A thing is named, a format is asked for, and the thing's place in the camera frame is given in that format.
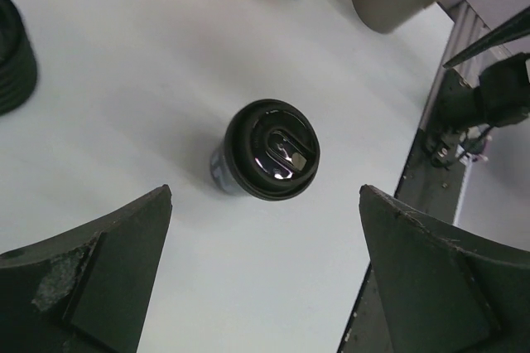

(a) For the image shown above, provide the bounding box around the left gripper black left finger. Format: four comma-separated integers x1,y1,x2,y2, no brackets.
1,185,172,352

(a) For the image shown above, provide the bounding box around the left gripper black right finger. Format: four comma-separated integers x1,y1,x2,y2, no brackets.
359,185,529,352

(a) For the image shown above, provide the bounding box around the black coffee cup lid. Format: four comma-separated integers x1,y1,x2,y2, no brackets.
221,99,320,201

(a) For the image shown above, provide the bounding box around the stack of black lids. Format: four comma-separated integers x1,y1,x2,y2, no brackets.
1,0,38,115

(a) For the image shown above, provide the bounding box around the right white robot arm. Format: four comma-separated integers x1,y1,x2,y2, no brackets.
437,53,529,131

